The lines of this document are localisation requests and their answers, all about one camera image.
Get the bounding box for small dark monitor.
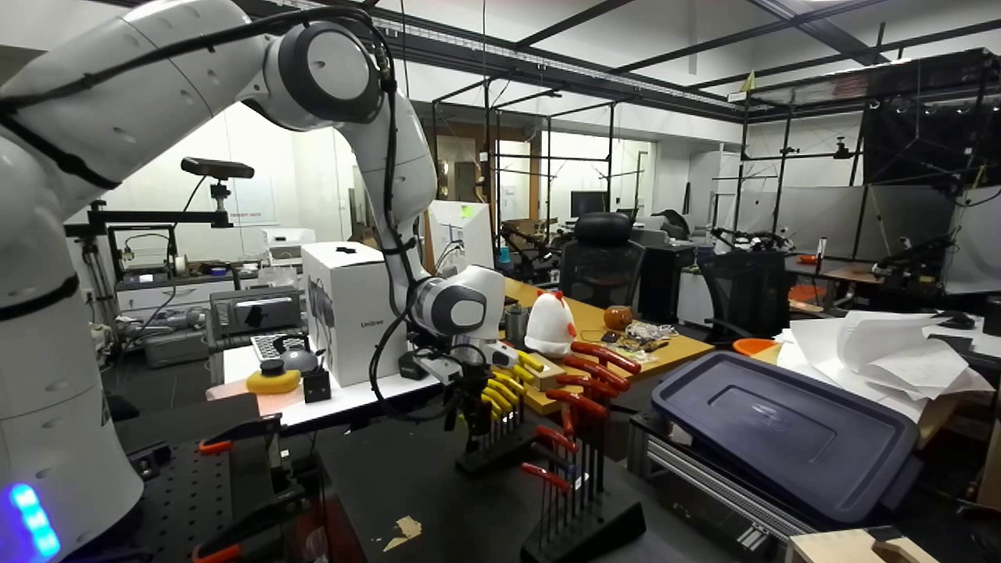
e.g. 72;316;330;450
566;187;612;221

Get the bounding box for black office chair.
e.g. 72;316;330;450
693;243;793;345
557;211;646;312

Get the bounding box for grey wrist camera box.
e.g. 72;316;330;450
398;348;468;386

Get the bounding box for white box with print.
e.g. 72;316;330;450
425;198;500;284

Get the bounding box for dark blue bin lid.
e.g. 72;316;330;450
646;348;925;531

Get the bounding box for large white cardboard box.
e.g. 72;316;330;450
299;238;410;391

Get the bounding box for black stand holding red wrenches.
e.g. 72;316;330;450
519;482;650;563

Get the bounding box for black equipment box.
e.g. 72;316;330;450
207;284;310;345

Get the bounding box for white paper sheets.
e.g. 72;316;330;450
773;306;993;406

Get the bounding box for small black block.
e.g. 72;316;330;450
299;364;334;406

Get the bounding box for white lab device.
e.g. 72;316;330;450
256;226;318;268

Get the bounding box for black overhead truss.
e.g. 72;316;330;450
362;0;1001;139

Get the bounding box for grey round device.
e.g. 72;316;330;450
248;327;318;379

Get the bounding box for brown ball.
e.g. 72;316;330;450
600;300;638;336

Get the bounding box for black cylinder speaker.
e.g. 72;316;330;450
500;300;533;351

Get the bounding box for black orange bar clamp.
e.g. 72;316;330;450
186;484;318;563
193;412;284;463

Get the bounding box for torn beige paper scrap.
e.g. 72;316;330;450
378;509;427;558

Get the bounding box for yellow tape roll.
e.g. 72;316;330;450
243;364;307;396

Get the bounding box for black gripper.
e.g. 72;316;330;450
443;348;496;463

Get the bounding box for white side table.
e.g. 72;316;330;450
202;340;443;432

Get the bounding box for rack of red-handled tools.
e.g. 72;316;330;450
568;337;645;493

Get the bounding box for white plush chicken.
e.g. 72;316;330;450
519;284;581;359

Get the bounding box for orange bowl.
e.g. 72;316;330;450
728;332;782;359

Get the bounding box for black stand holding yellow wrenches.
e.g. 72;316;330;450
452;409;546;482

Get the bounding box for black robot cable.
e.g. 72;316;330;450
0;2;463;424

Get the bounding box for beige cardboard box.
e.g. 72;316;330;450
784;522;941;563

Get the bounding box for red T-handle hex wrench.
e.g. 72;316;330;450
561;369;631;509
516;460;574;542
533;422;581;528
557;351;627;497
546;383;612;519

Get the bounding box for black curtain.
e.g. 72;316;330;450
859;55;1001;204

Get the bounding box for wooden desk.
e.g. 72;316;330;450
496;271;719;419

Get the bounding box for black camera on stand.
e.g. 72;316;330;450
175;153;258;232

